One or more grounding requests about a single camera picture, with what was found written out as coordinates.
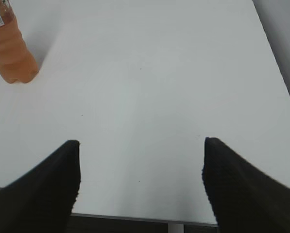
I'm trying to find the orange soda plastic bottle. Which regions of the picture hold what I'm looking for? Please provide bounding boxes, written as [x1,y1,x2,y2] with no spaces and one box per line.
[0,0,39,83]

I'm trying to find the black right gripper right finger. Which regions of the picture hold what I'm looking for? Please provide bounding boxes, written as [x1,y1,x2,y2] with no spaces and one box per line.
[202,137,290,233]

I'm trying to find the white table leg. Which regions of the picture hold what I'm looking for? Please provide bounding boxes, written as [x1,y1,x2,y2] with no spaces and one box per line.
[168,223,184,233]

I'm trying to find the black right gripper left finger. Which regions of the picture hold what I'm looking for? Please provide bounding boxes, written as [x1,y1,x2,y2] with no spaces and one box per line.
[0,140,81,233]

